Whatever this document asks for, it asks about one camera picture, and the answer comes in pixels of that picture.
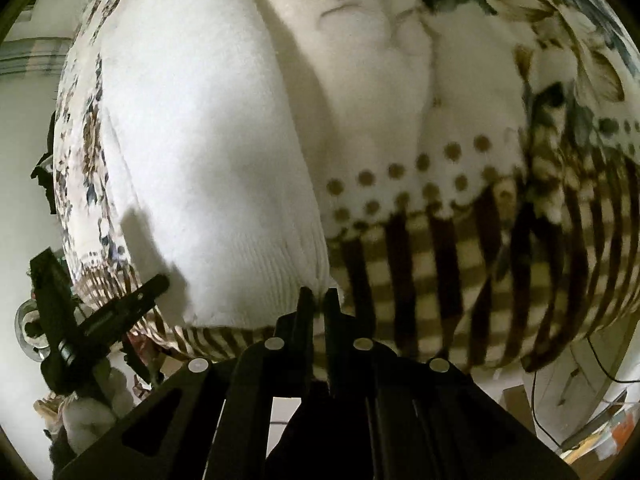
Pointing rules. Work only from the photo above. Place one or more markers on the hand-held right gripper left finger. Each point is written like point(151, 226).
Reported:
point(305, 312)

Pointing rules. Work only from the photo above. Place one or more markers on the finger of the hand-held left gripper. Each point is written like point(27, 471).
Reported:
point(135, 299)
point(137, 362)

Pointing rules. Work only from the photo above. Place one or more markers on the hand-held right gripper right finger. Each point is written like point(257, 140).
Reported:
point(333, 312)

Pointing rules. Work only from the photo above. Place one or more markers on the white knit sweater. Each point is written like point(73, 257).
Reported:
point(200, 160)

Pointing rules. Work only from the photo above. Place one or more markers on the round clear glass object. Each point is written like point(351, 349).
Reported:
point(27, 330)

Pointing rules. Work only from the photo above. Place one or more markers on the white fluffy cloth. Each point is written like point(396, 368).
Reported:
point(105, 405)

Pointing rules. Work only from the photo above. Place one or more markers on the floral striped printed blanket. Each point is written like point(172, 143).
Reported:
point(450, 285)

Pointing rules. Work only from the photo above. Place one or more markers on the dark object behind bed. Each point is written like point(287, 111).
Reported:
point(45, 175)

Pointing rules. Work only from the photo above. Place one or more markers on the brown cardboard box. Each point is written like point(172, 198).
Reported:
point(520, 405)

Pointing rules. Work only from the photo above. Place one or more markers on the white cabinet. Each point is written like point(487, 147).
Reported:
point(565, 380)

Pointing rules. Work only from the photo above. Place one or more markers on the pile of colourful papers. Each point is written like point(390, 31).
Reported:
point(605, 435)

